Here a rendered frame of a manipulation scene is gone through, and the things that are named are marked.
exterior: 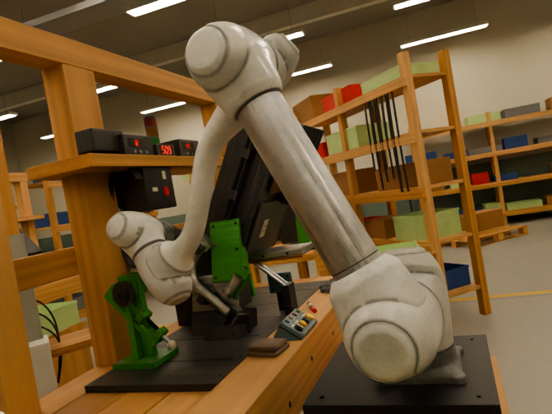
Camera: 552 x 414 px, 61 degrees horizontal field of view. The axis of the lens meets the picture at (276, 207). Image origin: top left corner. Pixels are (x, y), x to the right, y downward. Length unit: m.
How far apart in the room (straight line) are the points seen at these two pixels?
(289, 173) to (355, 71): 9.95
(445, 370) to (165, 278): 0.68
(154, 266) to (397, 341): 0.67
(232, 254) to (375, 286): 0.85
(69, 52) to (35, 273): 0.70
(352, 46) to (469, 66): 2.44
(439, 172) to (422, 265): 3.30
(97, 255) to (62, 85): 0.55
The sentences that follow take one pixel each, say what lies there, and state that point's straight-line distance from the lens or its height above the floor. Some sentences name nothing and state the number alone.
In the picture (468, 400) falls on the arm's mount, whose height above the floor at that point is 0.89.
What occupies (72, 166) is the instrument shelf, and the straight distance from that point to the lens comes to 1.50.
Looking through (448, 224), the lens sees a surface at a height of 0.82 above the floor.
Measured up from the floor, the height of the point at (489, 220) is 0.29.
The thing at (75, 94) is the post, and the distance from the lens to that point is 1.67.
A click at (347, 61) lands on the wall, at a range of 10.86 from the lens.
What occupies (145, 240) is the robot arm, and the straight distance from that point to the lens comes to 1.28.
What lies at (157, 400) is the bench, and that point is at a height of 0.88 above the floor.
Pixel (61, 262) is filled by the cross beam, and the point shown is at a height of 1.24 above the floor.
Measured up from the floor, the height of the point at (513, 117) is 2.01.
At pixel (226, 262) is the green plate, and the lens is 1.61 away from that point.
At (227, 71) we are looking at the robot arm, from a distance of 0.90.
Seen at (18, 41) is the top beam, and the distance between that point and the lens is 1.58.
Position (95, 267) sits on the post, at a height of 1.20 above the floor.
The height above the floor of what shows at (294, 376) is 0.85.
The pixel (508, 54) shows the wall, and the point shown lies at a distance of 10.84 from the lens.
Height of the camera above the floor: 1.33
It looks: 1 degrees down
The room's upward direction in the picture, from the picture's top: 10 degrees counter-clockwise
